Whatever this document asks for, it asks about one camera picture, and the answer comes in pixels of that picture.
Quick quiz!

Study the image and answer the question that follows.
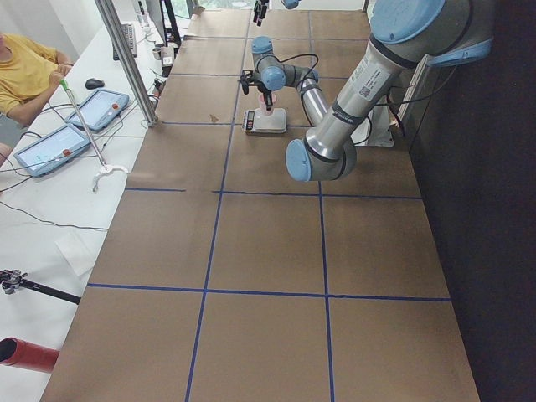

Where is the white curved stand base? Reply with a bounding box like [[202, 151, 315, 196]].
[[92, 164, 129, 193]]

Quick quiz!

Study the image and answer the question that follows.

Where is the black computer mouse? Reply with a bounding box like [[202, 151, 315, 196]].
[[85, 78, 106, 90]]

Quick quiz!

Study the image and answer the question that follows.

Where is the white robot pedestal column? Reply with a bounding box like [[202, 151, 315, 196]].
[[351, 106, 394, 147]]

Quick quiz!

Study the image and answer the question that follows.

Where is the aluminium frame post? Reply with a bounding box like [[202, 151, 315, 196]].
[[95, 0, 157, 127]]

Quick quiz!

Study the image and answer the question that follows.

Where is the white paper sheet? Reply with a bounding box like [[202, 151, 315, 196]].
[[55, 232, 95, 277]]

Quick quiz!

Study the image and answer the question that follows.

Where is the far blue teach pendant tablet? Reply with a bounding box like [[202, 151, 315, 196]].
[[79, 88, 130, 132]]

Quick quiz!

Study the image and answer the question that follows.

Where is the near blue teach pendant tablet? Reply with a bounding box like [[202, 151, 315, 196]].
[[14, 124, 90, 177]]

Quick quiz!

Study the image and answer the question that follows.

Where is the silver rod green tip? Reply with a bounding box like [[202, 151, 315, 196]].
[[59, 79, 107, 168]]

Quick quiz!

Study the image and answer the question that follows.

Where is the red cylinder tube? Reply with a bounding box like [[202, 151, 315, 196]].
[[1, 338, 59, 374]]

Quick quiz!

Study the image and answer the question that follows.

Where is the black keyboard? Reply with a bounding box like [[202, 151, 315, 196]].
[[112, 23, 137, 61]]

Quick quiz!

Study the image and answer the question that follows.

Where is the black cable on white desk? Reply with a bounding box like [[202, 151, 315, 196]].
[[0, 95, 126, 232]]

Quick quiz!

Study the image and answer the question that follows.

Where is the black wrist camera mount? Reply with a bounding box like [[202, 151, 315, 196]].
[[239, 70, 257, 95]]

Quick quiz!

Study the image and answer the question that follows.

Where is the black tripod pole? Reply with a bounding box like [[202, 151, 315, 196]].
[[1, 270, 81, 305]]

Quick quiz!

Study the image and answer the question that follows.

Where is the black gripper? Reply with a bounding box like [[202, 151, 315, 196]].
[[253, 0, 269, 27], [257, 81, 273, 111]]

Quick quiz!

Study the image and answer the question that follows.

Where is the silver digital kitchen scale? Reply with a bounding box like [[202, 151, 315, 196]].
[[242, 108, 287, 134]]

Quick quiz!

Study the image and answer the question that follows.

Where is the pink paper cup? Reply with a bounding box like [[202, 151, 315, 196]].
[[259, 94, 276, 116]]

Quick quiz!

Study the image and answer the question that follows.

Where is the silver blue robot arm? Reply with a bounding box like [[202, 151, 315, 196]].
[[253, 0, 300, 27], [240, 0, 496, 182]]

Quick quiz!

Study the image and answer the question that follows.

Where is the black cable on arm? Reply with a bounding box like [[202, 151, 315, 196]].
[[274, 53, 456, 146]]

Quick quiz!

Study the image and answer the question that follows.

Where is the person in yellow shirt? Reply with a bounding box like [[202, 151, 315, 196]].
[[0, 33, 75, 168]]

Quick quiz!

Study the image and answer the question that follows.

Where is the blue teach pendant tablet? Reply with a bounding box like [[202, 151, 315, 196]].
[[79, 88, 130, 132], [14, 124, 90, 177]]

